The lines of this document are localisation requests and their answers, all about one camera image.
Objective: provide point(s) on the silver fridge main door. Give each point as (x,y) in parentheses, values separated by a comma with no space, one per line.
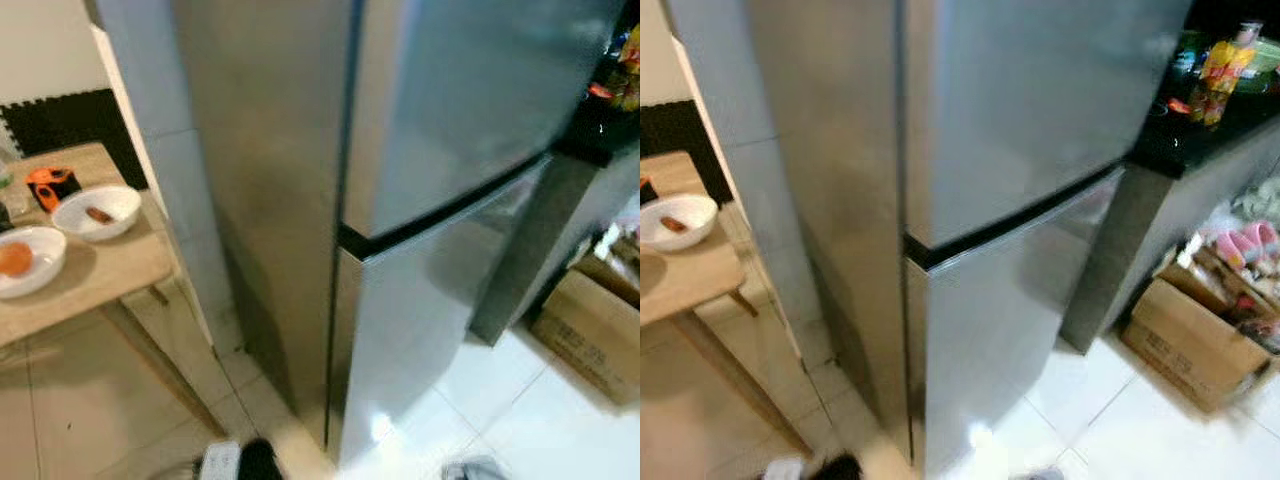
(990,330)
(420,300)

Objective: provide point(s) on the silver fridge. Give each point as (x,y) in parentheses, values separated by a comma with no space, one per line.
(280,200)
(830,200)

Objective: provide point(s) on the light wooden table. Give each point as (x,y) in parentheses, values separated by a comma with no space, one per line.
(690,275)
(90,260)

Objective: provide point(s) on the white ceramic bowl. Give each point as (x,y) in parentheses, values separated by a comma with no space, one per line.
(700,215)
(45,265)
(120,205)

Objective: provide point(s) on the brown sausage piece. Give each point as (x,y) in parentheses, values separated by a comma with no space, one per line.
(99,214)
(674,224)

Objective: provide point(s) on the orange fruit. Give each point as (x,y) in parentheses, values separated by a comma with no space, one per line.
(14,258)

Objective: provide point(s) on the grey counter cabinet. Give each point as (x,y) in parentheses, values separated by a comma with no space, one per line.
(1110,260)
(520,250)

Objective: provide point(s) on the orange black tape dispenser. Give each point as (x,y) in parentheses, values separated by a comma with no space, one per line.
(50,185)
(647,190)

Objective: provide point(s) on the black foam puzzle tile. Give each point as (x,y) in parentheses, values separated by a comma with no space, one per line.
(70,120)
(680,130)

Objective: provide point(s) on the silver freezer door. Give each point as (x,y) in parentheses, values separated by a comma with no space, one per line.
(1030,100)
(460,100)

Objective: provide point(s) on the yellow snack packets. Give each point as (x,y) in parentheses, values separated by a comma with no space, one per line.
(1220,75)
(630,70)

